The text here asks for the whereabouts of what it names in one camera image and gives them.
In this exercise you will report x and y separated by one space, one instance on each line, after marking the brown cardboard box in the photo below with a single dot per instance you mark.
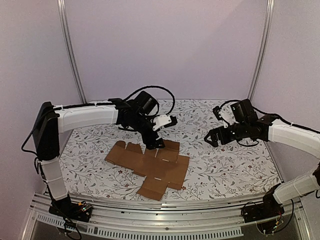
167 170

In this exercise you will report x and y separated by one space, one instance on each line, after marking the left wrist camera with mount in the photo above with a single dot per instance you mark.
164 121

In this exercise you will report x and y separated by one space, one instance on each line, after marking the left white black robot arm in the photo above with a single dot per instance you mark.
54 121

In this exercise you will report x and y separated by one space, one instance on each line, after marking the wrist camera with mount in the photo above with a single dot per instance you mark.
224 116
164 121

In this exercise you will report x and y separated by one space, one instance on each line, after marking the left aluminium frame post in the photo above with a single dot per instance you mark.
62 11

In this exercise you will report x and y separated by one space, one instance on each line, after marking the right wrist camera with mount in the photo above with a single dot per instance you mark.
224 116

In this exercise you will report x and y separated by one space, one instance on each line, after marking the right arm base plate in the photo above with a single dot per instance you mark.
252 212

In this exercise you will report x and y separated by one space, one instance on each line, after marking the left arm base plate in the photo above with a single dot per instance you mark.
80 211

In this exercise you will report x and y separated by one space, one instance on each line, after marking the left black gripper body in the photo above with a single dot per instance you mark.
140 125

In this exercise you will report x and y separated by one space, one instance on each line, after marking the floral patterned table mat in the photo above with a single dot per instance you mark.
106 162

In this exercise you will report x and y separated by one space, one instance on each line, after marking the front aluminium rail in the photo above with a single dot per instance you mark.
215 219

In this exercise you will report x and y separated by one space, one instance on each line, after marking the aluminium frame post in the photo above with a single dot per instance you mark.
62 11
270 5

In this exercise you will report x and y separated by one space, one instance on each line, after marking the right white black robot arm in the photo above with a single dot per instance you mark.
241 120

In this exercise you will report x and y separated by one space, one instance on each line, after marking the right aluminium frame post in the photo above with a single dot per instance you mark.
270 5

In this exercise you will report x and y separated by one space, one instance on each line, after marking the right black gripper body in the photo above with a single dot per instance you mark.
220 135

